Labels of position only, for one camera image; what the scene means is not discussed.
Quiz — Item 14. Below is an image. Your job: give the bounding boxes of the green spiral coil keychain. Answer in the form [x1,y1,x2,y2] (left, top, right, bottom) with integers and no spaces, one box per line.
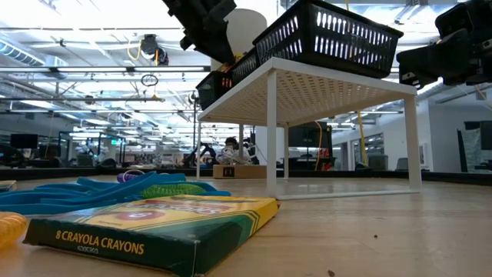
[139,182,208,200]

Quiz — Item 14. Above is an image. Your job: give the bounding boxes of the yellow spiral coil keychain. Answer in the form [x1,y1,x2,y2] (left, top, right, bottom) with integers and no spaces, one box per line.
[0,210,29,250]

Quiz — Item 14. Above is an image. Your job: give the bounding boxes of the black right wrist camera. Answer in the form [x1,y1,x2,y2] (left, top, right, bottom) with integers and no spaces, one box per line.
[434,0,492,39]

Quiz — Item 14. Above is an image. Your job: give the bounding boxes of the brown cardboard box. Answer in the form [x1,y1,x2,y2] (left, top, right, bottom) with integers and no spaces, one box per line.
[212,164,268,180]

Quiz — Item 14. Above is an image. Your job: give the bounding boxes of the black equipment cabinet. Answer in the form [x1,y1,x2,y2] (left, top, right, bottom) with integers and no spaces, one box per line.
[288,122,334,171]

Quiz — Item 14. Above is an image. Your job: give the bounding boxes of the white cylinder bin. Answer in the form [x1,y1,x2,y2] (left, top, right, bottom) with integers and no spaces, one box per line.
[210,8,268,72]

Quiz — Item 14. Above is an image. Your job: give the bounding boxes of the Crayola crayon box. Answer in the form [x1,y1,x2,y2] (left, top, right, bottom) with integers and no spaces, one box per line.
[22,193,281,277]
[218,52,246,90]

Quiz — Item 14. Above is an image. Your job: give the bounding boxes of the purple spiral coil keychain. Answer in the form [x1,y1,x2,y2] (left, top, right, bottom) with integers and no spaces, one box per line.
[115,169,146,184]

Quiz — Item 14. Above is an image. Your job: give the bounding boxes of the black computer monitor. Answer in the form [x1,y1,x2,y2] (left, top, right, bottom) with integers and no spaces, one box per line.
[9,132,40,150]

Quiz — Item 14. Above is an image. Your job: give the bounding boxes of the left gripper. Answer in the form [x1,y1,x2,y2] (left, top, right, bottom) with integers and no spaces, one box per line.
[161,0,238,65]

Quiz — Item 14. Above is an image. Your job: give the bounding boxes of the white perforated shelf riser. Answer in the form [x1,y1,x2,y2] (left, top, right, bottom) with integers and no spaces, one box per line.
[196,56,423,202]

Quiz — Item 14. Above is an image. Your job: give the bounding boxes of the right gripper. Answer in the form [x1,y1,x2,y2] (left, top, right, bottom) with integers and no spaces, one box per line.
[395,22,492,90]

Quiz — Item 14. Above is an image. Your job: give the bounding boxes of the person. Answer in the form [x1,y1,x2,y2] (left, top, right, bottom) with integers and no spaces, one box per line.
[214,136,254,166]

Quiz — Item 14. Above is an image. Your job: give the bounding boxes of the black ceiling cable reel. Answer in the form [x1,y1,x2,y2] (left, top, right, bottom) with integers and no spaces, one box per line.
[138,33,170,67]

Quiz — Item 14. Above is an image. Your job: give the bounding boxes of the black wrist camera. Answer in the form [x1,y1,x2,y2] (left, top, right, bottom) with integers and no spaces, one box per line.
[434,0,492,39]
[209,0,238,20]

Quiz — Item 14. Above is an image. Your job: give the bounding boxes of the clear plastic ring bundle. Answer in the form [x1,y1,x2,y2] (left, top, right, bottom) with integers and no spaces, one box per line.
[214,145,251,166]

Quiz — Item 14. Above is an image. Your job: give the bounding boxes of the yellow hanging cable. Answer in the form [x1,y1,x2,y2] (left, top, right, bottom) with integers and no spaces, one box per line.
[356,111,369,167]

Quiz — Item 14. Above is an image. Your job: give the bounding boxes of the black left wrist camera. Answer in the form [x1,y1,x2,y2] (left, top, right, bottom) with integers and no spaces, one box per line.
[209,0,238,20]

